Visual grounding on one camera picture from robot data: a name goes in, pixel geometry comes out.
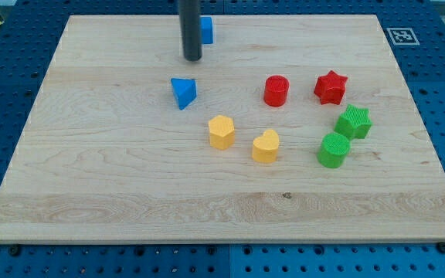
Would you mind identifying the blue triangle block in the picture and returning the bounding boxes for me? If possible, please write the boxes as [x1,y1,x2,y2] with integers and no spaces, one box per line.
[171,78,197,110]

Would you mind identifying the blue cube block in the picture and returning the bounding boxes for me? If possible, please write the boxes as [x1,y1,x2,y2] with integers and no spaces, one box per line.
[200,16,214,45]

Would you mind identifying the yellow hexagon block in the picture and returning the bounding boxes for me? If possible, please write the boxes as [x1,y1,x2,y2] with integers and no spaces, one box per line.
[208,115,235,150]

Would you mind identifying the yellow heart block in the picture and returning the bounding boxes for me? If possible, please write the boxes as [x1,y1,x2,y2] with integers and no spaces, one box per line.
[252,129,280,163]

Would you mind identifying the red cylinder block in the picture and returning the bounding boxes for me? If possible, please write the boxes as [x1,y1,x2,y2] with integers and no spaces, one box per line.
[263,75,290,107]

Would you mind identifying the wooden board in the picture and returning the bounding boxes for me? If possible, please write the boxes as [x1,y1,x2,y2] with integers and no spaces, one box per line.
[0,15,445,245]

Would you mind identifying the green cylinder block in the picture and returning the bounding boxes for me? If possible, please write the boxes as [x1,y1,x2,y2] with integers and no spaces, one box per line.
[317,132,351,168]

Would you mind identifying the red star block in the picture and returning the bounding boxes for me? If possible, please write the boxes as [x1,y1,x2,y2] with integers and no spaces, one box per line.
[314,70,348,105]

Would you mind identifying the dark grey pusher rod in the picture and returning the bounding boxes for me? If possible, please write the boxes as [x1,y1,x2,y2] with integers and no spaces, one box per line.
[178,0,202,62]

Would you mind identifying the green star block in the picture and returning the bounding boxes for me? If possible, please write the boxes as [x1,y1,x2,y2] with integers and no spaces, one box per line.
[334,104,372,140]

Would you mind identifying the white fiducial marker tag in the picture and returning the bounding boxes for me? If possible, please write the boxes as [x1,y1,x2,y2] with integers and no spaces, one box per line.
[387,27,420,46]

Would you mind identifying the black bolt left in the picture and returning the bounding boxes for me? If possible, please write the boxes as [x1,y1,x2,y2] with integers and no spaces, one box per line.
[8,244,22,257]

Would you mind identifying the black bolt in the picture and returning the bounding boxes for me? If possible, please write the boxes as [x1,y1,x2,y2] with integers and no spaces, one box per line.
[436,242,445,254]
[8,244,22,257]

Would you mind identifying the black bolt right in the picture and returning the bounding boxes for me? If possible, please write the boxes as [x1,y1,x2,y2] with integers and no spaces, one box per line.
[436,242,445,254]

